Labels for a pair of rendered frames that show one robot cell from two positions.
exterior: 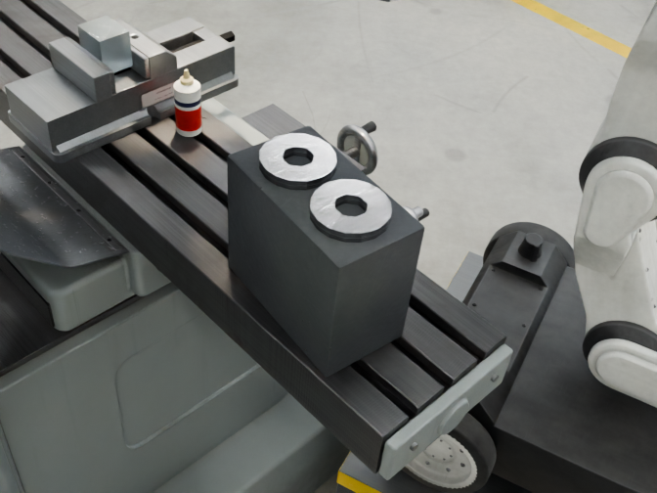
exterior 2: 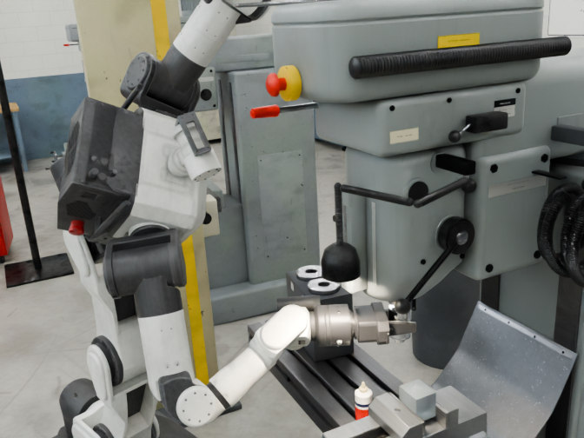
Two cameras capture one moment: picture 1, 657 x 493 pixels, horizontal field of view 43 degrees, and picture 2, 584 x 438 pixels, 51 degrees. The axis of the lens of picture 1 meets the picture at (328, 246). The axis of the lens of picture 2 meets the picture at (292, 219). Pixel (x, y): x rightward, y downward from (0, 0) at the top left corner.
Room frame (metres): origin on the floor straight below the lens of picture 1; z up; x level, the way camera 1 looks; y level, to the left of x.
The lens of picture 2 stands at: (2.22, 0.58, 1.88)
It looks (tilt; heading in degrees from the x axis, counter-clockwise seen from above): 18 degrees down; 203
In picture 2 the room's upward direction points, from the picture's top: 3 degrees counter-clockwise
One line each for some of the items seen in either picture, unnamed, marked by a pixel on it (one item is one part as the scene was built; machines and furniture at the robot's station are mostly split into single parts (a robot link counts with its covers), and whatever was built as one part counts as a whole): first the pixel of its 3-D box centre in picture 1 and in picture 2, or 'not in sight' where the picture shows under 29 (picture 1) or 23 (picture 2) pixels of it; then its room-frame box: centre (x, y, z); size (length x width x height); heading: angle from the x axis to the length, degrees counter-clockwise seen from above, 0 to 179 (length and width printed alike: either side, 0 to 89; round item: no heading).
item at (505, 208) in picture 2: not in sight; (474, 200); (0.90, 0.45, 1.47); 0.24 x 0.19 x 0.26; 48
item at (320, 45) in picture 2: not in sight; (405, 43); (1.03, 0.33, 1.81); 0.47 x 0.26 x 0.16; 138
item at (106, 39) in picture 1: (106, 45); (417, 401); (1.09, 0.37, 1.07); 0.06 x 0.05 x 0.06; 48
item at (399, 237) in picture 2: not in sight; (401, 216); (1.04, 0.32, 1.47); 0.21 x 0.19 x 0.32; 48
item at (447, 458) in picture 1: (438, 446); not in sight; (0.82, -0.23, 0.50); 0.20 x 0.05 x 0.20; 66
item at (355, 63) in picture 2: not in sight; (467, 56); (1.12, 0.45, 1.79); 0.45 x 0.04 x 0.04; 138
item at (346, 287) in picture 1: (318, 244); (318, 309); (0.72, 0.01, 1.06); 0.22 x 0.12 x 0.20; 41
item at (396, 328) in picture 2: not in sight; (401, 328); (1.07, 0.33, 1.23); 0.06 x 0.02 x 0.03; 113
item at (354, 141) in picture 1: (345, 156); not in sight; (1.41, -0.02, 0.66); 0.16 x 0.12 x 0.12; 138
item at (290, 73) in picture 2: not in sight; (288, 82); (1.21, 0.17, 1.76); 0.06 x 0.02 x 0.06; 48
